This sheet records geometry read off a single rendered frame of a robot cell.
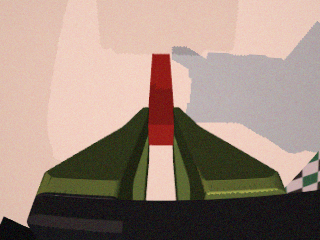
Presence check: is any red rectangular peg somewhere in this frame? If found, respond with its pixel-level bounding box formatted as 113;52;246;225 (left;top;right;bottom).
148;54;174;145

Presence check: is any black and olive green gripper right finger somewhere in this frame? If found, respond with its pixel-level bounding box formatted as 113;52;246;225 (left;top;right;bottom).
172;107;287;200

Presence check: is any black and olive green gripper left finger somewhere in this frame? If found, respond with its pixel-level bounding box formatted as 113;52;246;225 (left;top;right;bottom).
35;107;150;200

